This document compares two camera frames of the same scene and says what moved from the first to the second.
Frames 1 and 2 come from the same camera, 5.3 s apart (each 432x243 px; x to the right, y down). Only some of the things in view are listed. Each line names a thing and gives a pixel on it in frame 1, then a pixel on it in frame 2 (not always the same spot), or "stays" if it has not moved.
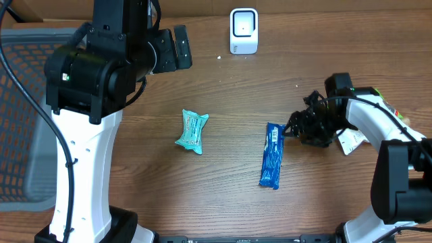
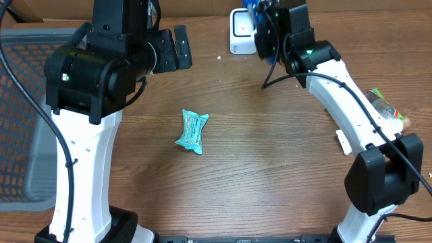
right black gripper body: [320, 127] to [269, 43]
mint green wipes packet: [191, 136] stays
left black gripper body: [167, 59] stays
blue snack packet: [271, 169] to [254, 7]
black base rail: [305, 238] stays
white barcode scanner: [244, 31] stays
